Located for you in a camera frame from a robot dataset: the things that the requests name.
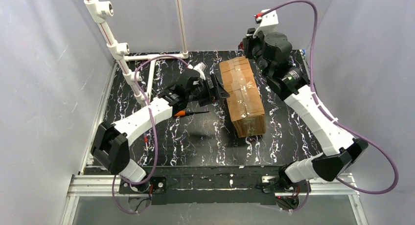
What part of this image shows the orange handled screwdriver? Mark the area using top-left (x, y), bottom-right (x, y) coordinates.
top-left (174, 110), bottom-right (209, 117)

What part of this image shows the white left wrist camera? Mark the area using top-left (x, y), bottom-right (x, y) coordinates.
top-left (187, 63), bottom-right (207, 80)

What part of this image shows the blue red small screwdriver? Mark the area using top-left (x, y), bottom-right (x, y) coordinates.
top-left (143, 136), bottom-right (149, 153)

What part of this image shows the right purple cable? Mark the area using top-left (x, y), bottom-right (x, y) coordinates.
top-left (259, 0), bottom-right (399, 195)

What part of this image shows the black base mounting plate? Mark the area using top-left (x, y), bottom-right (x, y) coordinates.
top-left (116, 166), bottom-right (322, 205)

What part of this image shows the brown cardboard express box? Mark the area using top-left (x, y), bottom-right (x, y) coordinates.
top-left (219, 56), bottom-right (266, 138)

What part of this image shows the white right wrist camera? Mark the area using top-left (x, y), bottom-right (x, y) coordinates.
top-left (253, 9), bottom-right (278, 38)

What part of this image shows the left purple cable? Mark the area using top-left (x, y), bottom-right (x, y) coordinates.
top-left (111, 55), bottom-right (190, 215)

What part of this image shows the purple cable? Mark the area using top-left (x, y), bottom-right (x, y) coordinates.
top-left (259, 0), bottom-right (399, 195)
top-left (111, 55), bottom-right (190, 215)

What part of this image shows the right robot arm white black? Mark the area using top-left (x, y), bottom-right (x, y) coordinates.
top-left (239, 28), bottom-right (369, 185)

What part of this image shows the white pvc pipe frame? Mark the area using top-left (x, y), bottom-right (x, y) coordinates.
top-left (83, 0), bottom-right (189, 104)

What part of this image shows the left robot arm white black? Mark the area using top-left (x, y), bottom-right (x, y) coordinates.
top-left (91, 68), bottom-right (230, 185)

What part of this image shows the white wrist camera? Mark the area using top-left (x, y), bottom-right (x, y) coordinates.
top-left (253, 9), bottom-right (278, 38)
top-left (187, 63), bottom-right (207, 80)

